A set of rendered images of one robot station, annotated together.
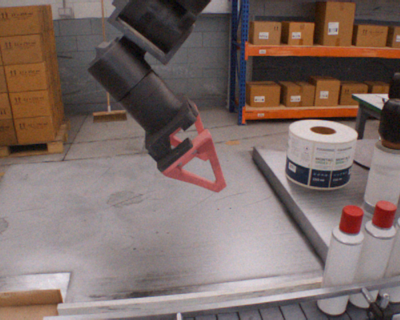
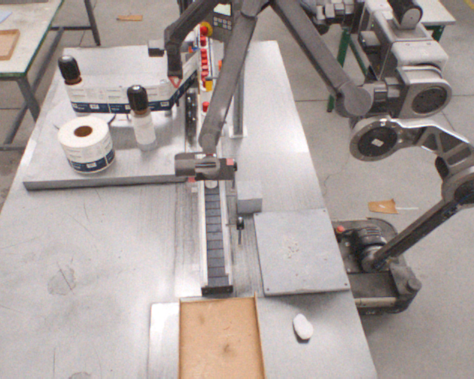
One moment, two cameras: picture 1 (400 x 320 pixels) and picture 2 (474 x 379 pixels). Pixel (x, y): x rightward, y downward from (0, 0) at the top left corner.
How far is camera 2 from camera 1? 1.22 m
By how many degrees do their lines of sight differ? 70
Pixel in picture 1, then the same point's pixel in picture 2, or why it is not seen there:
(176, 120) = (223, 164)
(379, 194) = (150, 136)
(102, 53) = (216, 164)
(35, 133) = not seen: outside the picture
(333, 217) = (146, 165)
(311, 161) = (103, 151)
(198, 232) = (126, 234)
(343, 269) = not seen: hidden behind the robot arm
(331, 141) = (104, 133)
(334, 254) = not seen: hidden behind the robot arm
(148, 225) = (108, 262)
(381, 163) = (145, 122)
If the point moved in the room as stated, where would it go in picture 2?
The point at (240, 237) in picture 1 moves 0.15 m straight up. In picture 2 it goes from (138, 213) to (131, 188)
